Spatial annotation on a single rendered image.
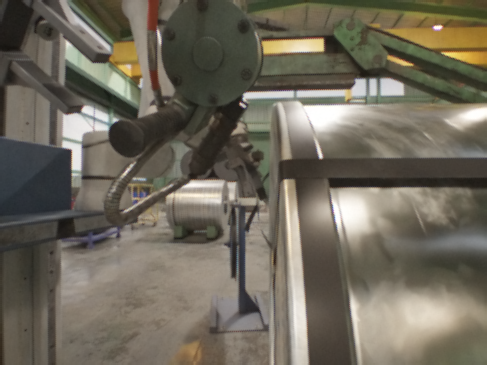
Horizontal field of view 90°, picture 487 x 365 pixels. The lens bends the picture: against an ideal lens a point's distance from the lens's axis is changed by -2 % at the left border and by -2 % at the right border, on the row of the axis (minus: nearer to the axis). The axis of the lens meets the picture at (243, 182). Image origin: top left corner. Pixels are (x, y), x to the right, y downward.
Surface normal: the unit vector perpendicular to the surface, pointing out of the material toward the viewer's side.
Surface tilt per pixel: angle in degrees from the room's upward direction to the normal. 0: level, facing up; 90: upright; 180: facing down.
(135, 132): 115
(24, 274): 90
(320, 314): 62
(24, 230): 90
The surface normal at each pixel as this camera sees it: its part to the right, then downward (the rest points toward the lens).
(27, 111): 0.98, 0.00
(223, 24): -0.14, 0.40
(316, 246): -0.07, -0.57
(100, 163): 0.33, -0.01
